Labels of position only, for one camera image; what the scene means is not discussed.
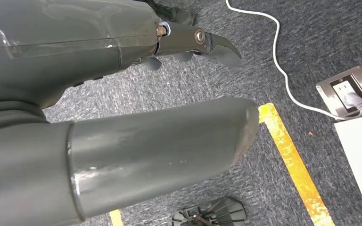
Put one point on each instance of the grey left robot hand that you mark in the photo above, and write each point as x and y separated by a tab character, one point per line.
137	149

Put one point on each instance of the yellow floor tape strip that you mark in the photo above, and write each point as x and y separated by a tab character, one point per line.
116	218
293	162

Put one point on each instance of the black ribbed plastic base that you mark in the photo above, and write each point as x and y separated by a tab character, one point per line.
227	209

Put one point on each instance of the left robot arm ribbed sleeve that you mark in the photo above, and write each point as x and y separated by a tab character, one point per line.
9	117

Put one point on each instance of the metal floor socket box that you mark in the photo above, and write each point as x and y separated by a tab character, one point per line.
327	90

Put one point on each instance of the white power plug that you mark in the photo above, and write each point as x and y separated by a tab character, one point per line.
352	99

